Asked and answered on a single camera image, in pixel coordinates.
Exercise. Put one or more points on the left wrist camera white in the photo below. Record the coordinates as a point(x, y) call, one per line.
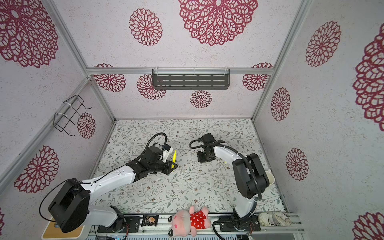
point(166, 152)

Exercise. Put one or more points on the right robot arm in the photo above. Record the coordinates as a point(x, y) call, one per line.
point(251, 178)

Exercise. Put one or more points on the black wire wall rack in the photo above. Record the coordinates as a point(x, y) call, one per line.
point(62, 119)

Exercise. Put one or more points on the dark grey wall shelf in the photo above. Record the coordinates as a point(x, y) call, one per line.
point(191, 80)

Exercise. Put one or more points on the pink pig plush toy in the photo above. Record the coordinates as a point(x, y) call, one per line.
point(188, 222)

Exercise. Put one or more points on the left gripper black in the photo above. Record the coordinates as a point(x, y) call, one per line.
point(168, 169)

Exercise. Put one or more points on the small dark snack packet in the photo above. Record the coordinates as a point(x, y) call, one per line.
point(149, 220)

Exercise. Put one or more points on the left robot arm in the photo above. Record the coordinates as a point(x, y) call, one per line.
point(71, 207)

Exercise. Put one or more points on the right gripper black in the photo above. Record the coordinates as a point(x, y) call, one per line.
point(205, 156)

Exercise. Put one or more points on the white cup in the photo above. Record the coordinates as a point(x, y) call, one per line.
point(270, 177)

